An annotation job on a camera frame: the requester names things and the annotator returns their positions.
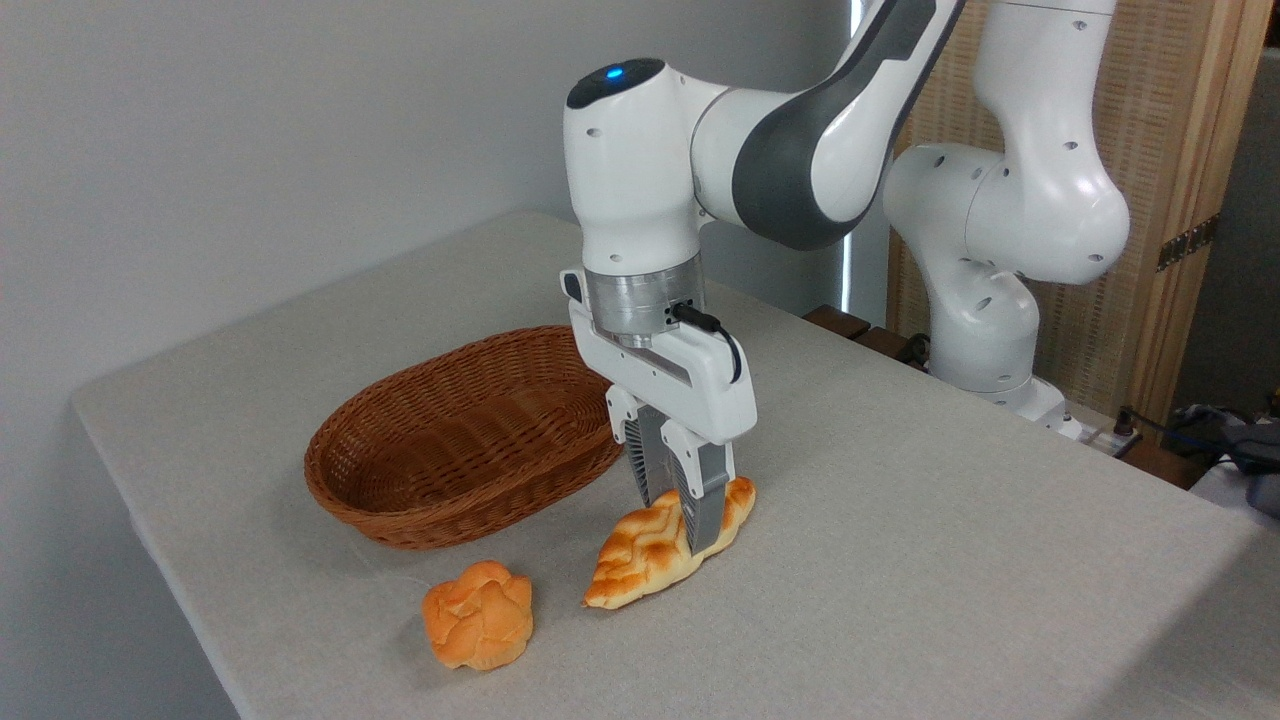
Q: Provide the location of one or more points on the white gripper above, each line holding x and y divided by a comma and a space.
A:
690, 385

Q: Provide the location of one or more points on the brass screen hinge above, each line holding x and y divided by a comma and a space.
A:
1188, 243

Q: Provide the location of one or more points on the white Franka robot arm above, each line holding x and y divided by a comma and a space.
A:
640, 180

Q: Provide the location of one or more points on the grey tablecloth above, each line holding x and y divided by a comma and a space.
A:
900, 550

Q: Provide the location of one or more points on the long braided bread loaf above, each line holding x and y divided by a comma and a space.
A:
640, 560

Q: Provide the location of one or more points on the brown oval wicker basket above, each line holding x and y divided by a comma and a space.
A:
450, 480

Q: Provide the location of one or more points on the round orange bread roll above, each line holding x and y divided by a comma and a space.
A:
478, 615

